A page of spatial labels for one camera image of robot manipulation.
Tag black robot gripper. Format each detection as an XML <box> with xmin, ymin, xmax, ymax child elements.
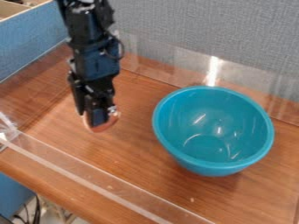
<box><xmin>67</xmin><ymin>38</ymin><xmax>122</xmax><ymax>127</ymax></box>

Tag brown and white toy mushroom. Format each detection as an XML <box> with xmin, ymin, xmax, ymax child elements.
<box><xmin>81</xmin><ymin>112</ymin><xmax>120</xmax><ymax>133</ymax></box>

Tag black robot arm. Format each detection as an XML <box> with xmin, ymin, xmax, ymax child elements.
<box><xmin>55</xmin><ymin>0</ymin><xmax>124</xmax><ymax>132</ymax></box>

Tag blue plastic bowl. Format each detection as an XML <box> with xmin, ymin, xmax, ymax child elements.
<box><xmin>152</xmin><ymin>86</ymin><xmax>274</xmax><ymax>177</ymax></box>

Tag blue partition panel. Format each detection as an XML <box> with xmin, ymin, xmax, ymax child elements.
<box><xmin>0</xmin><ymin>0</ymin><xmax>66</xmax><ymax>82</ymax></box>

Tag clear acrylic back barrier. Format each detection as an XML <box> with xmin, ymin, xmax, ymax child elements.
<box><xmin>120</xmin><ymin>32</ymin><xmax>299</xmax><ymax>102</ymax></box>

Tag clear acrylic barrier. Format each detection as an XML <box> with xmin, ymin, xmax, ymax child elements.
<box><xmin>120</xmin><ymin>32</ymin><xmax>299</xmax><ymax>102</ymax></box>
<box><xmin>0</xmin><ymin>112</ymin><xmax>214</xmax><ymax>224</ymax></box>

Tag clear acrylic front barrier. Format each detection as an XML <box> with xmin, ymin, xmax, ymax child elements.
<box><xmin>0</xmin><ymin>112</ymin><xmax>214</xmax><ymax>224</ymax></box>

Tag black cables under table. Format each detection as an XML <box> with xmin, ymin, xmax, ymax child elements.
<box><xmin>0</xmin><ymin>194</ymin><xmax>43</xmax><ymax>224</ymax></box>

